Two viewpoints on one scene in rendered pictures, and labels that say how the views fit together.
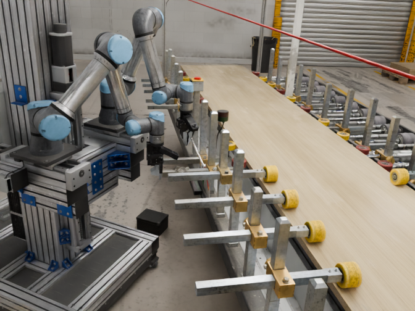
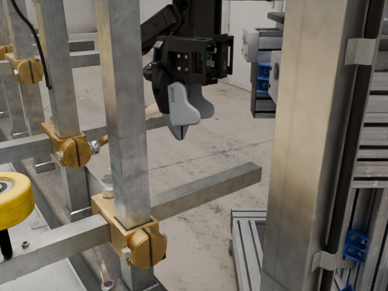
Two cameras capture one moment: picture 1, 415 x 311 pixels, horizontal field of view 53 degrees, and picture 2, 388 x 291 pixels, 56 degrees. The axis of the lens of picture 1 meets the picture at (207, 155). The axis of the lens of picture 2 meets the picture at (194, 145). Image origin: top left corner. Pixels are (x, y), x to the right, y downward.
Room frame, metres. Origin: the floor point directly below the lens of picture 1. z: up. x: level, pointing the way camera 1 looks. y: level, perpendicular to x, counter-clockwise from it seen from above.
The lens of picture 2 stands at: (2.69, -0.06, 1.11)
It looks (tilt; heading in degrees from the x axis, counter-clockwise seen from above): 23 degrees down; 157
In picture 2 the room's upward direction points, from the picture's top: straight up
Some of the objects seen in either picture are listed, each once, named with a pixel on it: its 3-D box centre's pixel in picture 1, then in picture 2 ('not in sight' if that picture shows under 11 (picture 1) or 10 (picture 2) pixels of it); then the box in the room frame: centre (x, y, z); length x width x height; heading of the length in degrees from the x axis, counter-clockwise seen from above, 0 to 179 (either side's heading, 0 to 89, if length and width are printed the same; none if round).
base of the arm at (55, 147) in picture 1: (45, 139); not in sight; (1.74, 0.74, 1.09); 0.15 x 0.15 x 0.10
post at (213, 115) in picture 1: (212, 153); (63, 101); (2.04, -0.02, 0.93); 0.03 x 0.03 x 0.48; 12
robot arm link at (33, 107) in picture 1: (42, 115); not in sight; (1.74, 0.74, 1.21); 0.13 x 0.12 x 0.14; 37
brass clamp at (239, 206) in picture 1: (237, 199); (2, 53); (1.53, -0.13, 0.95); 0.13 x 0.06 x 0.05; 12
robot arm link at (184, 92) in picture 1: (186, 92); not in sight; (2.23, 0.14, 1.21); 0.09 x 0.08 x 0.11; 76
